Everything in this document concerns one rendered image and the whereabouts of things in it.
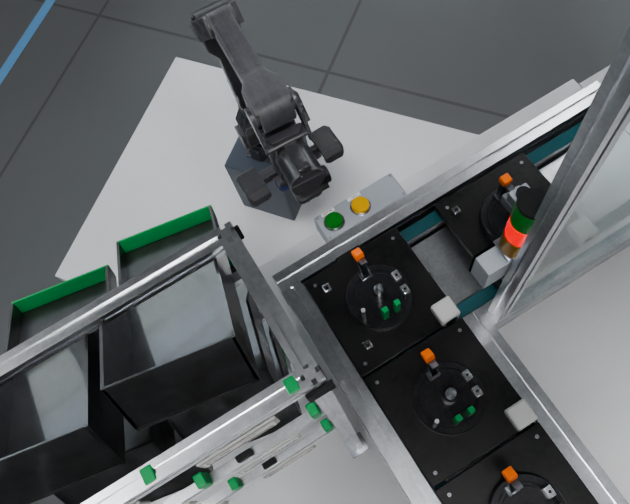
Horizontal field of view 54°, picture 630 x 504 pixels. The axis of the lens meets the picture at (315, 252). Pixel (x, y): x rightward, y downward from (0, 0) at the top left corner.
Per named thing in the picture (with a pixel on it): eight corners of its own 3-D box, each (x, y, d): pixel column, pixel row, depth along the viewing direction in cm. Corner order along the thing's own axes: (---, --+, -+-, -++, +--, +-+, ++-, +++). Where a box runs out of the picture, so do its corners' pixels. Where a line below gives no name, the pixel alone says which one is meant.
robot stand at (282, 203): (265, 159, 160) (248, 114, 141) (315, 173, 156) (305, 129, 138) (243, 205, 155) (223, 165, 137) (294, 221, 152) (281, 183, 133)
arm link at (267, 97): (192, 31, 107) (173, -14, 97) (235, 11, 108) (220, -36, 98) (264, 160, 97) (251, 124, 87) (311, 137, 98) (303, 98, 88)
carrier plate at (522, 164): (433, 209, 139) (434, 205, 137) (521, 156, 141) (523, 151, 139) (500, 294, 130) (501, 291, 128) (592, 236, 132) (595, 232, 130)
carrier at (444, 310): (303, 286, 136) (295, 266, 124) (395, 230, 138) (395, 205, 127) (362, 379, 127) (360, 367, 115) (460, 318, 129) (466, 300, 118)
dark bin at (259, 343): (165, 292, 96) (144, 259, 91) (244, 261, 96) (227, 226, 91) (187, 445, 75) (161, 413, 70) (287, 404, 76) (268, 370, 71)
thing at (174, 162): (179, 63, 178) (175, 56, 176) (487, 143, 157) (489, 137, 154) (60, 279, 157) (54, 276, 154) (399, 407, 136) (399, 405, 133)
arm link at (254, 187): (224, 158, 100) (242, 186, 98) (322, 101, 102) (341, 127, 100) (236, 182, 108) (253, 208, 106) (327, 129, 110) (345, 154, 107)
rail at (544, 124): (279, 290, 146) (270, 275, 136) (584, 105, 154) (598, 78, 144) (290, 309, 144) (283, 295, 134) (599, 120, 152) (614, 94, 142)
